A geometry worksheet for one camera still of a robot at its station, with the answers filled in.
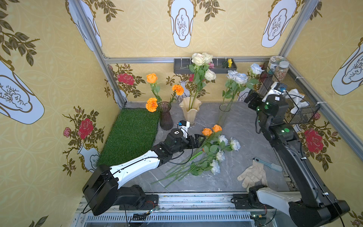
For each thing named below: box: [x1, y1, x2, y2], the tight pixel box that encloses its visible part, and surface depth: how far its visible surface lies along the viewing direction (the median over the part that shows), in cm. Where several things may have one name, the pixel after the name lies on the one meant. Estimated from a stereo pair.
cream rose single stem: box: [190, 69, 217, 109], surface depth 85 cm
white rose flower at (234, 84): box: [222, 69, 245, 112], surface depth 83 cm
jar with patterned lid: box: [267, 55, 286, 75], surface depth 88 cm
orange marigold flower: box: [168, 84, 185, 107], surface depth 83 cm
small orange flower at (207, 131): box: [201, 127, 213, 137], surface depth 101 cm
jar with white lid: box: [274, 61, 290, 83], surface depth 82 cm
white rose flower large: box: [222, 69, 249, 111], surface depth 83 cm
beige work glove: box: [237, 159, 268, 193], surface depth 83 cm
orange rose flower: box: [146, 72, 163, 103], surface depth 88 cm
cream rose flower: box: [189, 52, 217, 110], surface depth 84 cm
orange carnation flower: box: [145, 97, 159, 113], surface depth 76 cm
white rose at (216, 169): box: [209, 159, 221, 175], surface depth 83 cm
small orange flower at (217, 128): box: [211, 124, 223, 133], surface depth 102 cm
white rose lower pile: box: [216, 149, 226, 162], surface depth 87 cm
